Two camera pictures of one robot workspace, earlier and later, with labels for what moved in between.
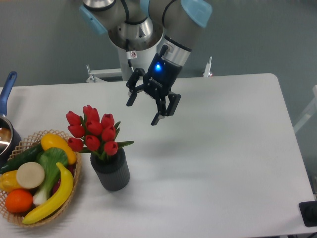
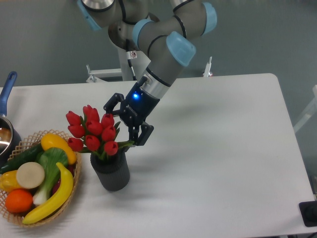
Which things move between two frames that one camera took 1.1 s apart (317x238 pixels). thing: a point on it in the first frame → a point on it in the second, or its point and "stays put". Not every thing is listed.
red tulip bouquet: x=88 y=132 stays put
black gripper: x=158 y=80 → x=134 y=111
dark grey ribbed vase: x=113 y=172 stays put
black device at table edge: x=308 y=211 stays put
